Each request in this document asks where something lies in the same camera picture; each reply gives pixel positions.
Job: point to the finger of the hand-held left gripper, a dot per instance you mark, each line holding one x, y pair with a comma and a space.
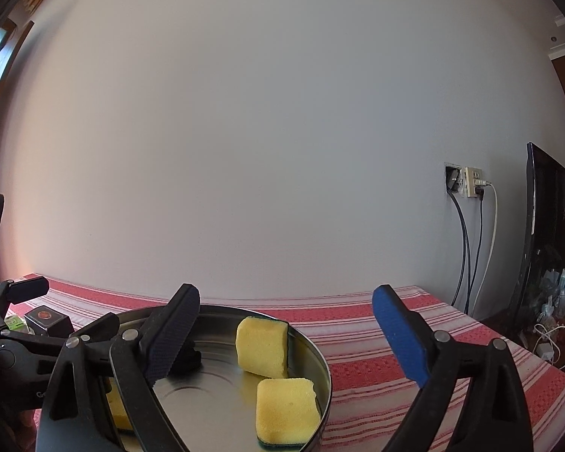
26, 288
96, 327

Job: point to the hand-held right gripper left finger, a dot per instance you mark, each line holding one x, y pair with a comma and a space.
174, 334

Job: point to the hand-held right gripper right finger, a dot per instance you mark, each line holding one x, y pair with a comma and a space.
400, 334

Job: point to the black box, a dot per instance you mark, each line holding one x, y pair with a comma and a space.
47, 322

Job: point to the round metal tray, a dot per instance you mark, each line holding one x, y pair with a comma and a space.
207, 386

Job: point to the yellow sponge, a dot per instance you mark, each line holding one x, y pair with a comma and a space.
261, 346
118, 409
287, 409

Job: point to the red striped desktop tablecloth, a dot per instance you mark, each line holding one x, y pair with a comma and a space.
367, 400

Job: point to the green packet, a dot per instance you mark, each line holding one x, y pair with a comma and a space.
15, 324

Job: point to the dark wooden cabinet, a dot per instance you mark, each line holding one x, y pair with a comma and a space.
513, 329

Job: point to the white charger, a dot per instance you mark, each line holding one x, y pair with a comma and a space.
544, 352

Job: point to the black flat screen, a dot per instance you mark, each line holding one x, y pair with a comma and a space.
551, 216

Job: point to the white wall socket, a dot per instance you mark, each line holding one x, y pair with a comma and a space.
472, 181

